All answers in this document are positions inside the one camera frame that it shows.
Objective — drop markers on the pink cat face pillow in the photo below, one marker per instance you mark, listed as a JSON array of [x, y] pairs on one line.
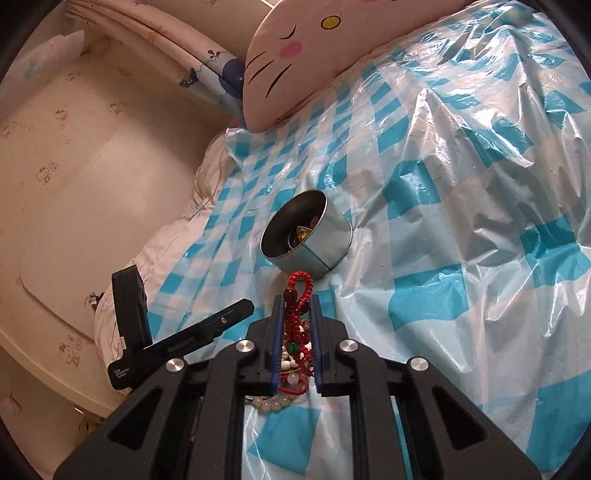
[[323, 55]]

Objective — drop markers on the gold triangular pendant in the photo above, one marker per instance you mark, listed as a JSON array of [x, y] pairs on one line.
[[301, 234]]

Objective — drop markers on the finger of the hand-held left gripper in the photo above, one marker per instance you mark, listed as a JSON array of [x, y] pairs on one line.
[[207, 327]]

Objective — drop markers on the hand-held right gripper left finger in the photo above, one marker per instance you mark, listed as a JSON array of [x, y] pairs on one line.
[[276, 344]]

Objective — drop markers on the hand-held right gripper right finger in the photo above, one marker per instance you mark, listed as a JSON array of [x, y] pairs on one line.
[[316, 344]]

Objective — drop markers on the blue checkered plastic sheet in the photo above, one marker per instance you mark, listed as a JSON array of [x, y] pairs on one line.
[[438, 230]]

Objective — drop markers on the cream cat-print bed frame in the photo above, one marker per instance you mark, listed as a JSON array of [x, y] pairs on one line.
[[55, 138]]

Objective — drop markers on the round metal tin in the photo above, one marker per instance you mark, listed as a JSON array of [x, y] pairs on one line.
[[318, 251]]

